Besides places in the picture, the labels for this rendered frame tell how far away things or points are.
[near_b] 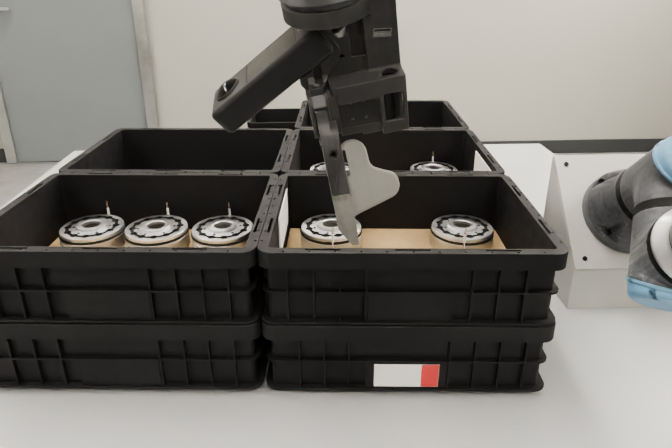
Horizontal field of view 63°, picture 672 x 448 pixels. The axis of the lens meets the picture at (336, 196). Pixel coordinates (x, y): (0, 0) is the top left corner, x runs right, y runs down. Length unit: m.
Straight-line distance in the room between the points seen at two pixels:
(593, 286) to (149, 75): 3.40
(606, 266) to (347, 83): 0.72
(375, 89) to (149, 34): 3.62
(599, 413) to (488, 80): 3.44
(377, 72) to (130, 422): 0.58
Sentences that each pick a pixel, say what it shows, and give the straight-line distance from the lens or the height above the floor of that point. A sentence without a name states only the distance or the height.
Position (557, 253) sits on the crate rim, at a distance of 0.75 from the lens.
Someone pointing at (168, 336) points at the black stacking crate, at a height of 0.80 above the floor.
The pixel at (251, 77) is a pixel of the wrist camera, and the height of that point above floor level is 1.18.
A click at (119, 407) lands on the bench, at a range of 0.87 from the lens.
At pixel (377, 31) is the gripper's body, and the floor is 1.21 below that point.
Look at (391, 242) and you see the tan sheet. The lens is 0.95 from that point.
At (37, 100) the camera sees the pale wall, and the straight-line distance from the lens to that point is 4.34.
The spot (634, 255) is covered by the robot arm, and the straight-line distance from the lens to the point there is 0.90.
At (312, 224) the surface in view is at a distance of 0.94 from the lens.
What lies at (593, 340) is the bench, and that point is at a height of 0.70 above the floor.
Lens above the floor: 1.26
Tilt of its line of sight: 22 degrees down
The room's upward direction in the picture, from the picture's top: straight up
